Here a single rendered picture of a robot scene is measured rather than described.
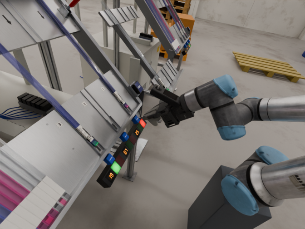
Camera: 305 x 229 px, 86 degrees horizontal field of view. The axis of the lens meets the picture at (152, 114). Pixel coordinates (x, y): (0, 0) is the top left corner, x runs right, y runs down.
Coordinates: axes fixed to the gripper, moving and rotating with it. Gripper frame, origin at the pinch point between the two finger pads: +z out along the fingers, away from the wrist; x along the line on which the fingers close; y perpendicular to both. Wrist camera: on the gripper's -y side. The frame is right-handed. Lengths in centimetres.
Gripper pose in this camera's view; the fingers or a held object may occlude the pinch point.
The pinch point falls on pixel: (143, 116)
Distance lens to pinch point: 68.0
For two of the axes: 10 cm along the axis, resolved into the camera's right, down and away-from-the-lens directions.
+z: -7.6, 3.2, 5.7
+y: 5.7, 7.5, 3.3
